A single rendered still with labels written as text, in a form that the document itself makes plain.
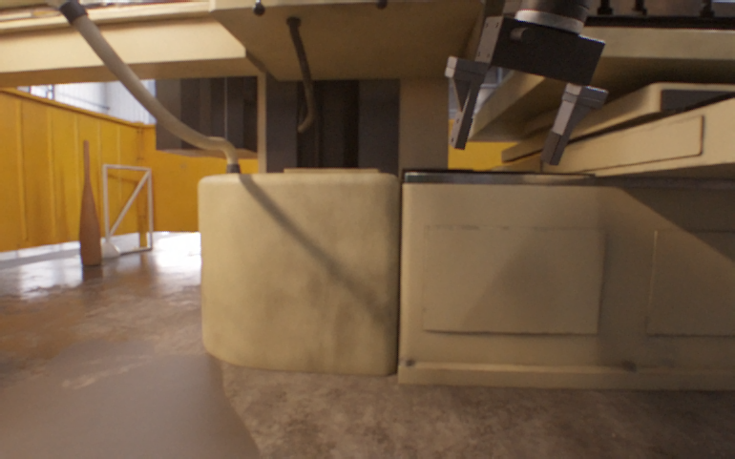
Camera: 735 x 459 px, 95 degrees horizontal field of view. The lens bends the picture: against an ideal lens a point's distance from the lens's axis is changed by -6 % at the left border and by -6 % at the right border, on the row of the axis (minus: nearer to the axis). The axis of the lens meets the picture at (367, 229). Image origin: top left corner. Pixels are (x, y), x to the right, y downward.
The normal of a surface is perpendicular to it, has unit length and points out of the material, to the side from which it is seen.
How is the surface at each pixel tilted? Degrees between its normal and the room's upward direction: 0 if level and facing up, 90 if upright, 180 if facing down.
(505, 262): 90
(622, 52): 90
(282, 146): 90
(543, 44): 114
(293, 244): 90
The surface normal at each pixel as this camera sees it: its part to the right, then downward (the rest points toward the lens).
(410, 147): -0.08, 0.08
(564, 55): 0.08, 0.48
